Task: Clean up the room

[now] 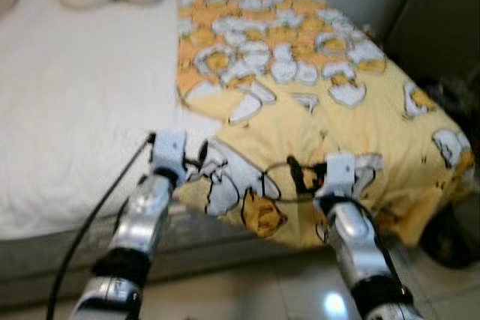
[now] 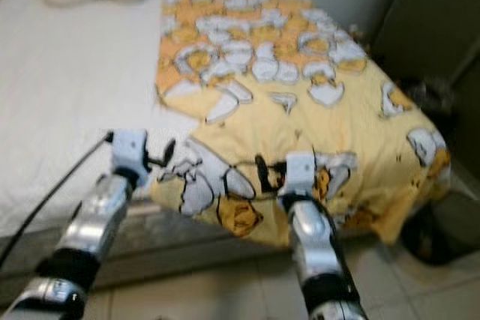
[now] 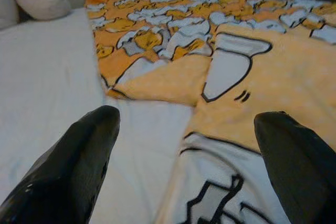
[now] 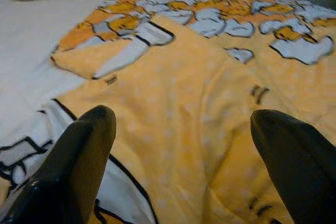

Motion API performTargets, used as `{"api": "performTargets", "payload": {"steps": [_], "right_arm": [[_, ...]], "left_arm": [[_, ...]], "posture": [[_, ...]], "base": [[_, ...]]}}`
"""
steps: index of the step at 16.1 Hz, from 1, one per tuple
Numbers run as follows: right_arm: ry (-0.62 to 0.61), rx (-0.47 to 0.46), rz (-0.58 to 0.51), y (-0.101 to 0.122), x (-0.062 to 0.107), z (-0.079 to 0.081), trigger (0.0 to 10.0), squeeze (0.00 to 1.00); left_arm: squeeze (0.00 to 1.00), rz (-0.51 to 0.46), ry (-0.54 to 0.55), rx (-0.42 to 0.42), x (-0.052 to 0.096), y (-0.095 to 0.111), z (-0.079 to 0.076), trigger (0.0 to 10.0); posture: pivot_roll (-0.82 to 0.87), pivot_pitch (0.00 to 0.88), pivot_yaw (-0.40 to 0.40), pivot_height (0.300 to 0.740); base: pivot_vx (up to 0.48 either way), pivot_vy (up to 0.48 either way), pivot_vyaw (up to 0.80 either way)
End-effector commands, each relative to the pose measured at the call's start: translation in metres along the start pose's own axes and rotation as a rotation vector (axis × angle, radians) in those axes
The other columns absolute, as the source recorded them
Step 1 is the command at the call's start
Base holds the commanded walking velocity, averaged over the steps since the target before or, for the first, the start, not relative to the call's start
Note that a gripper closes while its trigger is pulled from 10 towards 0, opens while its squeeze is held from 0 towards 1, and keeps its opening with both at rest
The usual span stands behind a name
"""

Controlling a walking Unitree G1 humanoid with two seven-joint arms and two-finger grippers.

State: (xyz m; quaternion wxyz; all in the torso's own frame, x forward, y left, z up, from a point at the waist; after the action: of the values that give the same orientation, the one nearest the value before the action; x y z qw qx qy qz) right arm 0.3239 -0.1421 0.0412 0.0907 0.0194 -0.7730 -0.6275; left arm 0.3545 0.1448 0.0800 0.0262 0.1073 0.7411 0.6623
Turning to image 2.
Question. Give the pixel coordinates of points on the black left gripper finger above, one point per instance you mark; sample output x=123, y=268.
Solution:
x=167, y=149

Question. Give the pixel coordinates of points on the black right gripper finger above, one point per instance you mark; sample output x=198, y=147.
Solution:
x=261, y=168

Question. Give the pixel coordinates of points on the yellow cartoon print blanket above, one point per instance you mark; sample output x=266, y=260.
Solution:
x=307, y=103

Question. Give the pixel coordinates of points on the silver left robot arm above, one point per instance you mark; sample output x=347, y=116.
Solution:
x=97, y=222

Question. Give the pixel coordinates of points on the beige quilted mattress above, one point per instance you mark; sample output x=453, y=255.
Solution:
x=172, y=231

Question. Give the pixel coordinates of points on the white quilted mattress pad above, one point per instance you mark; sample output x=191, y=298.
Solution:
x=75, y=95

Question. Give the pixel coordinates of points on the black rounded bag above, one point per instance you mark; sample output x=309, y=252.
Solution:
x=427, y=241

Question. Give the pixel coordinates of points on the dark grey cabinet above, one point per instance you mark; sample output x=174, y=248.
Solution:
x=435, y=28

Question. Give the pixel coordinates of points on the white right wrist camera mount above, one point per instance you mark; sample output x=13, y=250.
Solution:
x=300, y=172

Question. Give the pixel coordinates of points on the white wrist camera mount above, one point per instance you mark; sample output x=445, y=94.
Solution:
x=129, y=151
x=300, y=172

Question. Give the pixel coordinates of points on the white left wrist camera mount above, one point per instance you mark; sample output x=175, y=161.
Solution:
x=129, y=151

